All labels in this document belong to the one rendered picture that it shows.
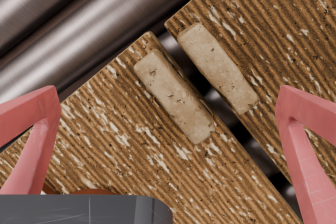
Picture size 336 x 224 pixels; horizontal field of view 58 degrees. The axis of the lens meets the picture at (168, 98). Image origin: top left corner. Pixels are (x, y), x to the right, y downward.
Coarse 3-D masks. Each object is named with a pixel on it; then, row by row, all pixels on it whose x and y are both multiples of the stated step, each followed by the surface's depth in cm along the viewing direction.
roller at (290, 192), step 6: (276, 174) 26; (282, 174) 25; (270, 180) 25; (276, 180) 25; (282, 180) 24; (276, 186) 24; (282, 186) 24; (288, 186) 24; (282, 192) 24; (288, 192) 24; (294, 192) 23; (288, 198) 23; (294, 198) 23; (294, 204) 23; (294, 210) 23; (300, 216) 23
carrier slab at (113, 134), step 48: (144, 48) 19; (96, 96) 20; (144, 96) 20; (96, 144) 21; (144, 144) 21; (192, 144) 21; (240, 144) 21; (144, 192) 22; (192, 192) 21; (240, 192) 21
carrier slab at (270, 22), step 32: (192, 0) 18; (224, 0) 18; (256, 0) 18; (288, 0) 18; (320, 0) 18; (224, 32) 19; (256, 32) 19; (288, 32) 19; (320, 32) 18; (256, 64) 19; (288, 64) 19; (320, 64) 19; (224, 96) 20; (320, 96) 19; (256, 128) 20; (320, 160) 20
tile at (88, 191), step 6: (42, 186) 21; (48, 186) 22; (42, 192) 21; (48, 192) 21; (54, 192) 22; (72, 192) 22; (78, 192) 21; (84, 192) 21; (90, 192) 21; (96, 192) 21; (102, 192) 21; (108, 192) 22
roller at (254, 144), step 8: (240, 136) 24; (248, 136) 23; (248, 144) 23; (256, 144) 23; (248, 152) 23; (256, 152) 22; (264, 152) 22; (256, 160) 22; (264, 160) 22; (264, 168) 22; (272, 168) 23
